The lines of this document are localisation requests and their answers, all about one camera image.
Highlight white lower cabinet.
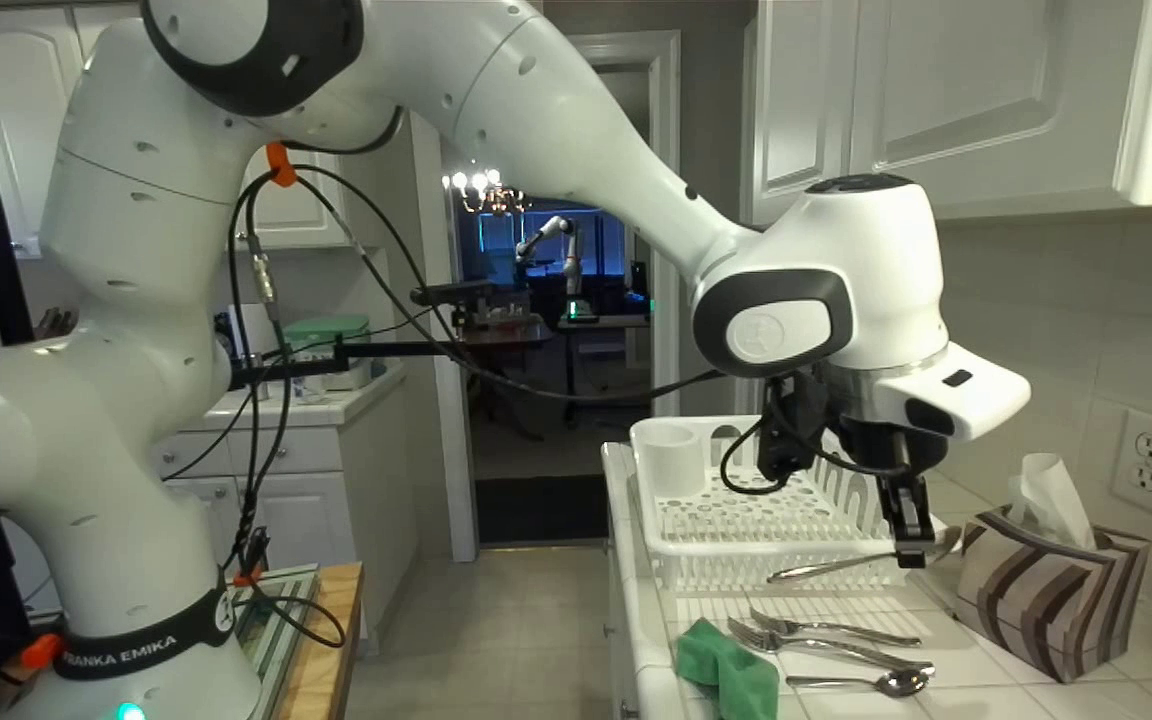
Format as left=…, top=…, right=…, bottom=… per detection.
left=153, top=369, right=417, bottom=655

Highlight small silver spoon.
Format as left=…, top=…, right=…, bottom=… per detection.
left=786, top=670, right=934, bottom=702

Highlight wooden table top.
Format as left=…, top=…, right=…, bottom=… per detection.
left=245, top=563, right=370, bottom=720

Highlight silver knife handle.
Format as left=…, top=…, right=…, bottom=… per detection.
left=727, top=616, right=937, bottom=674

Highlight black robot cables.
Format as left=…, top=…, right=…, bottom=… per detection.
left=153, top=103, right=792, bottom=655

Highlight large silver spoon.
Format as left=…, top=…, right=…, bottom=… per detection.
left=764, top=525, right=969, bottom=590

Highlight white cutlery holder cup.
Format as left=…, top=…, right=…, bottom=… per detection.
left=634, top=424, right=710, bottom=498

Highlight green sponge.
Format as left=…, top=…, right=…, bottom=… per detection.
left=674, top=621, right=780, bottom=720

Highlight wall power outlet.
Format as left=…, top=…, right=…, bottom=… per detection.
left=1107, top=407, right=1152, bottom=520

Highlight white dish rack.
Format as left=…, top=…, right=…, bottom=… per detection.
left=627, top=415, right=903, bottom=595

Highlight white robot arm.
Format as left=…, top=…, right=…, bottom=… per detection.
left=0, top=0, right=1027, bottom=720

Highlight silver fork handle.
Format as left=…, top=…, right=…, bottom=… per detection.
left=748, top=609, right=921, bottom=647

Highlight white upper cabinets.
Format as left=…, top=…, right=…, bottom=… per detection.
left=746, top=0, right=1152, bottom=223

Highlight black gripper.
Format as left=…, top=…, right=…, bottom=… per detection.
left=756, top=371, right=950, bottom=569

